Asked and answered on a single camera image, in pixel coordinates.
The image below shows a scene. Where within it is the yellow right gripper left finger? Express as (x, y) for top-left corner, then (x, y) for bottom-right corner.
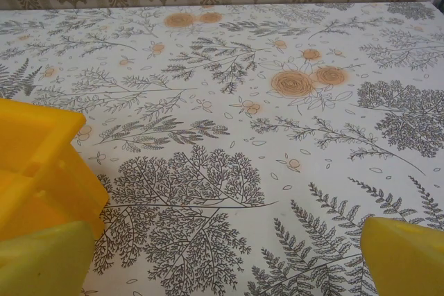
(0, 219), (95, 296)

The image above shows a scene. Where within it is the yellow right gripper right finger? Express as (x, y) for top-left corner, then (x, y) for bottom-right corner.
(359, 216), (444, 296)

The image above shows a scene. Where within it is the yellow plastic bin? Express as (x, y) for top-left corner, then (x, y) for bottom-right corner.
(0, 97), (111, 242)

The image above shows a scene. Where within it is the floral patterned table cover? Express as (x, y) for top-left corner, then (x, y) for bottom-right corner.
(0, 1), (444, 296)

